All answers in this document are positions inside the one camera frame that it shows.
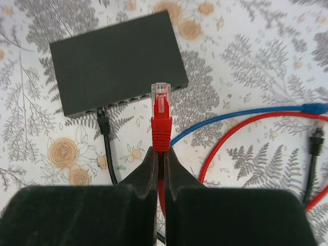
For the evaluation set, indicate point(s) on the floral patterned table mat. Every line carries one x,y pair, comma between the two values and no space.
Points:
238,55

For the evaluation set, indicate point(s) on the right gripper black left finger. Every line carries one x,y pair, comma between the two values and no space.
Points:
123,214

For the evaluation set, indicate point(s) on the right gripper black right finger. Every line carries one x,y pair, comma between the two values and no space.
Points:
198,215

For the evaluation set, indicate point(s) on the black network switch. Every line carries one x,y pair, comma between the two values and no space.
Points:
118,63

